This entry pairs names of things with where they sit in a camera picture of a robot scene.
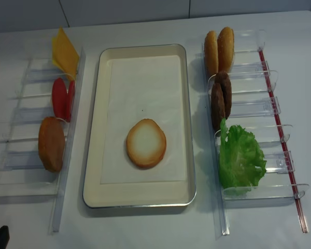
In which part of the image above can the black gripper tip bottom left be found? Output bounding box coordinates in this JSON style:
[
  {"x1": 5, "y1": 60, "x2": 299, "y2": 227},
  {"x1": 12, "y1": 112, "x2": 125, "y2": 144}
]
[{"x1": 0, "y1": 226, "x2": 10, "y2": 249}]

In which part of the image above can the green lettuce leaf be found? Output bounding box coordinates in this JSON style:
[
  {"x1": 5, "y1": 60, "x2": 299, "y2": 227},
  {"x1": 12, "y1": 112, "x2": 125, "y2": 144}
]
[{"x1": 219, "y1": 118, "x2": 266, "y2": 189}]

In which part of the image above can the left red tomato slice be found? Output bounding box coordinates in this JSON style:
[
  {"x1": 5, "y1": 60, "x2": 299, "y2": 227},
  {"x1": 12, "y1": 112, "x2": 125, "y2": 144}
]
[{"x1": 51, "y1": 78, "x2": 67, "y2": 119}]

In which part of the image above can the red tomato slice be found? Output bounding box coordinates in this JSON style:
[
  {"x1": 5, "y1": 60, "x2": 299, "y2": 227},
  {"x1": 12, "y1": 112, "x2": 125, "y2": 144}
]
[
  {"x1": 65, "y1": 81, "x2": 75, "y2": 122},
  {"x1": 51, "y1": 78, "x2": 67, "y2": 119}
]

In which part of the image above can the right red tomato slice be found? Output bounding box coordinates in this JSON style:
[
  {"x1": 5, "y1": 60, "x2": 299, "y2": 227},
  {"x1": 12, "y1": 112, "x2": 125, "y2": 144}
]
[{"x1": 65, "y1": 81, "x2": 75, "y2": 122}]

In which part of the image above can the toasted bread slice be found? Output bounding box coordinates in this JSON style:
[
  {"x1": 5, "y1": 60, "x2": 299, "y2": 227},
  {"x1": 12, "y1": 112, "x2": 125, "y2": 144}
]
[{"x1": 126, "y1": 119, "x2": 166, "y2": 169}]

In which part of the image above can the yellow cheese slice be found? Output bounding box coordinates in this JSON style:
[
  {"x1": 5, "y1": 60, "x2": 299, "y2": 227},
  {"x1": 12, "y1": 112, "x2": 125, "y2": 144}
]
[{"x1": 52, "y1": 27, "x2": 79, "y2": 80}]

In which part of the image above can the front brown meat patty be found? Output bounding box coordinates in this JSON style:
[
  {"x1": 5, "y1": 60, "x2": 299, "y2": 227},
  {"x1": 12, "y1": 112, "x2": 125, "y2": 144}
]
[{"x1": 211, "y1": 83, "x2": 225, "y2": 131}]

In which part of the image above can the brown meat patty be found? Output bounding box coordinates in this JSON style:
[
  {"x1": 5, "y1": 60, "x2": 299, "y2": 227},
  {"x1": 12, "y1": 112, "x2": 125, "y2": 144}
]
[
  {"x1": 215, "y1": 71, "x2": 232, "y2": 119},
  {"x1": 211, "y1": 83, "x2": 225, "y2": 131}
]

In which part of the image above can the rear brown meat patty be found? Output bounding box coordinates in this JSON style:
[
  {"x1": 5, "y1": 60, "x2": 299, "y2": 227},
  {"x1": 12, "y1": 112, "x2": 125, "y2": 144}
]
[{"x1": 215, "y1": 71, "x2": 232, "y2": 119}]

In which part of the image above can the left clear acrylic rack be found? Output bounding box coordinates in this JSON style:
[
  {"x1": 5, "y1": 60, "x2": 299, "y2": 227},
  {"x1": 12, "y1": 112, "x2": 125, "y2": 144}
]
[{"x1": 0, "y1": 50, "x2": 86, "y2": 233}]

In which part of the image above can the clear acrylic rack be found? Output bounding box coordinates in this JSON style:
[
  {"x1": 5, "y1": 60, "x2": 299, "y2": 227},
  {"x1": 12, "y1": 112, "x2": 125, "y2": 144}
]
[
  {"x1": 0, "y1": 50, "x2": 86, "y2": 233},
  {"x1": 196, "y1": 30, "x2": 309, "y2": 238}
]

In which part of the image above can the cream rectangular metal tray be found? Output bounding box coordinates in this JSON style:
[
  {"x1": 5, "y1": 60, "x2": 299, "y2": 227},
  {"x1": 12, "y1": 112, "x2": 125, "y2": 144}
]
[{"x1": 82, "y1": 44, "x2": 196, "y2": 208}]

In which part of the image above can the white paper tray liner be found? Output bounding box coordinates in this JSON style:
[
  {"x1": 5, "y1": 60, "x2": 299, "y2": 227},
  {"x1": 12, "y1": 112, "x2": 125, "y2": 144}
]
[{"x1": 101, "y1": 56, "x2": 187, "y2": 184}]

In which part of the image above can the right clear acrylic rack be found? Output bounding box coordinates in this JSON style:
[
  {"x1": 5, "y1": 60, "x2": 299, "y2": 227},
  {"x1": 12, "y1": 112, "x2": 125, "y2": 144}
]
[{"x1": 196, "y1": 30, "x2": 309, "y2": 238}]

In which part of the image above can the left burger bun half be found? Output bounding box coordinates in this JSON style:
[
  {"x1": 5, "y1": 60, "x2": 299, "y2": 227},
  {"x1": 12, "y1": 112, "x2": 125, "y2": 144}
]
[{"x1": 204, "y1": 30, "x2": 219, "y2": 76}]

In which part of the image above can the burger bun half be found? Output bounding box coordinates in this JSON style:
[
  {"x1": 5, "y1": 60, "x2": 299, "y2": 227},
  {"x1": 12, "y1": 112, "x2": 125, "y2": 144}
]
[
  {"x1": 217, "y1": 26, "x2": 234, "y2": 73},
  {"x1": 204, "y1": 30, "x2": 219, "y2": 76}
]

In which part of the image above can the right burger bun half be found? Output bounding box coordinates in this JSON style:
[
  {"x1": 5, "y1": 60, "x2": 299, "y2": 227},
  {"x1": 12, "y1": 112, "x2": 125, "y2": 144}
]
[{"x1": 217, "y1": 26, "x2": 234, "y2": 73}]

